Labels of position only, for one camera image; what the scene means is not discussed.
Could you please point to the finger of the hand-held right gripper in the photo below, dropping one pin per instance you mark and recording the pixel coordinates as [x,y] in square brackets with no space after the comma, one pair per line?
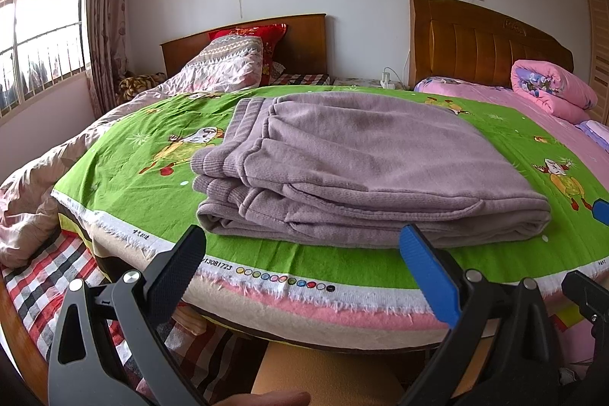
[602,212]
[594,301]

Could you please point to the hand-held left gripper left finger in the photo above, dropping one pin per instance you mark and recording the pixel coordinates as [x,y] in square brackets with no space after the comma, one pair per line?
[176,273]

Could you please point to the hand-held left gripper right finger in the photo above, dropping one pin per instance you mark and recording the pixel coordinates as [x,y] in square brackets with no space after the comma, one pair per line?
[428,273]

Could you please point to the purple pants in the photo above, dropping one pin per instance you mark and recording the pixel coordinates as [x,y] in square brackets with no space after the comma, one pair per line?
[380,158]

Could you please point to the person's left hand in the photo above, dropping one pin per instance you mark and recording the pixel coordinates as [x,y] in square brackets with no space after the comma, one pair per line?
[276,400]

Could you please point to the plain purple pillow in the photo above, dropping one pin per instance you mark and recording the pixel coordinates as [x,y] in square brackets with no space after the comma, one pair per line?
[597,132]

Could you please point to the striped fleece blanket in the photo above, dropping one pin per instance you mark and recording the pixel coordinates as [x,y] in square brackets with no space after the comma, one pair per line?
[309,313]

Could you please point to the green cartoon printed cloth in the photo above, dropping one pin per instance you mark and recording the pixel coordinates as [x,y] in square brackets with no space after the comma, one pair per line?
[142,149]

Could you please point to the folded pink floral quilt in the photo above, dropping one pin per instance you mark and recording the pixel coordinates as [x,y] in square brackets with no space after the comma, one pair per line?
[556,87]

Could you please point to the tan cardboard box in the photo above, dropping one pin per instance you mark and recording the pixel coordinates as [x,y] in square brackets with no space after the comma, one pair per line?
[333,372]

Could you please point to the pink bed sheet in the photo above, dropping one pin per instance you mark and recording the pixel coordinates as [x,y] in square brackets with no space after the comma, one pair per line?
[504,99]

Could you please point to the light wooden wardrobe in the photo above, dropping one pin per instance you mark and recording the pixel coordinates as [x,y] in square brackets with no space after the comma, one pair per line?
[598,54]

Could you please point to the yellow brown plush blanket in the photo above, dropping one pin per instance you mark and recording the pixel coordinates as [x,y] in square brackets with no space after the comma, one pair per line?
[138,87]

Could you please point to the purple floral pillow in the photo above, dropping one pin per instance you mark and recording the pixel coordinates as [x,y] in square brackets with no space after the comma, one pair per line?
[435,83]

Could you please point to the white power strip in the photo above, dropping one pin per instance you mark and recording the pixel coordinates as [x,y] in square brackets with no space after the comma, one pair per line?
[386,80]

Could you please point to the floral covered nightstand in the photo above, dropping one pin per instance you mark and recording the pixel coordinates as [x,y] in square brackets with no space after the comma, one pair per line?
[361,82]

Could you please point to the large padded wooden headboard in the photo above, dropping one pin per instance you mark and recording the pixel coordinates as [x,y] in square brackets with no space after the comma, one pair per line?
[476,39]

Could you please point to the pink triangle patterned quilt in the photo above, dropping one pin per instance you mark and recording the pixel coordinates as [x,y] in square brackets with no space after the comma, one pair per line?
[223,63]

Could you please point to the red embroidered pillow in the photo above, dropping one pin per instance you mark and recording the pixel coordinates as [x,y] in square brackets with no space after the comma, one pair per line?
[266,35]

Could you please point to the small flat wooden headboard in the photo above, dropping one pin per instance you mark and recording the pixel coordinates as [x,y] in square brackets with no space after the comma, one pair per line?
[304,44]

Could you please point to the barred window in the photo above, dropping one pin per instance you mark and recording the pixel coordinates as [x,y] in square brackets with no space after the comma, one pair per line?
[43,30]

